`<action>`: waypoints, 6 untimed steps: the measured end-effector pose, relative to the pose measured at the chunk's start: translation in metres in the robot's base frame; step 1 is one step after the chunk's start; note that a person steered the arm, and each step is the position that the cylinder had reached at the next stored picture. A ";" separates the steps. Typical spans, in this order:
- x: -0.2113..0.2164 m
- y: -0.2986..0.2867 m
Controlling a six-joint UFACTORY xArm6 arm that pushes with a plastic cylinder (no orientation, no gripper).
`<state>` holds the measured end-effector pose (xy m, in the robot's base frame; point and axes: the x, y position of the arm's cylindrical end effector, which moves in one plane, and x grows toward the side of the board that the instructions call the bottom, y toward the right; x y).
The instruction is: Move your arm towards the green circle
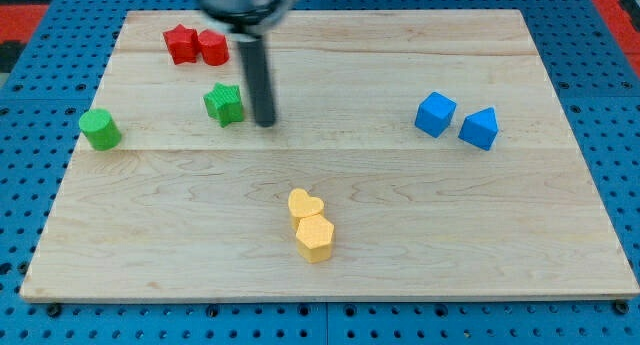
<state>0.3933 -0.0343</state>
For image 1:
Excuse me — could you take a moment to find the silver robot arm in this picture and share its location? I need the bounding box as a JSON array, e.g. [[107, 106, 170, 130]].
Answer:
[[196, 0, 298, 41]]

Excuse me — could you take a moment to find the yellow heart block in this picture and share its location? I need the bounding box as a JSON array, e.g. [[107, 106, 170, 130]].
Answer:
[[288, 188, 325, 230]]

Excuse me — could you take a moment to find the yellow hexagon block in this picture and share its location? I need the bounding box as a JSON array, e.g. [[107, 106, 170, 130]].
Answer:
[[296, 215, 335, 263]]

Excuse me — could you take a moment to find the green star block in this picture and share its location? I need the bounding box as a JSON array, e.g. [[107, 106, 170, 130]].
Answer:
[[203, 83, 244, 127]]

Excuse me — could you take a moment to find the blue cube block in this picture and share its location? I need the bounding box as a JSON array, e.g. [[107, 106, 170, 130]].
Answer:
[[414, 92, 457, 138]]

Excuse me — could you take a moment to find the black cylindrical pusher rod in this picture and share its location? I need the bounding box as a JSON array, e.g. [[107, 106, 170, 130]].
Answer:
[[237, 36, 277, 128]]

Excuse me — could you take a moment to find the light wooden board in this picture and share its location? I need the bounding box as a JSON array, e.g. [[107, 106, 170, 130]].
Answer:
[[20, 10, 639, 304]]

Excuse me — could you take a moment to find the red cylinder block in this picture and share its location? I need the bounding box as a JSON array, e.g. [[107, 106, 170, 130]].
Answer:
[[198, 30, 230, 66]]

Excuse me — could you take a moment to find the blue pentagon block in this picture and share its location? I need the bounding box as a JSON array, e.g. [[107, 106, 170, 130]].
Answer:
[[458, 107, 499, 151]]

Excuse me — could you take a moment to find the red star block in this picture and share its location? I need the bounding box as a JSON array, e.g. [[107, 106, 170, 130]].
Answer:
[[163, 24, 200, 65]]

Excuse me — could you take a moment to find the green cylinder block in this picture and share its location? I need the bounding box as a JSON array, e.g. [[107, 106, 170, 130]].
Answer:
[[79, 108, 122, 151]]

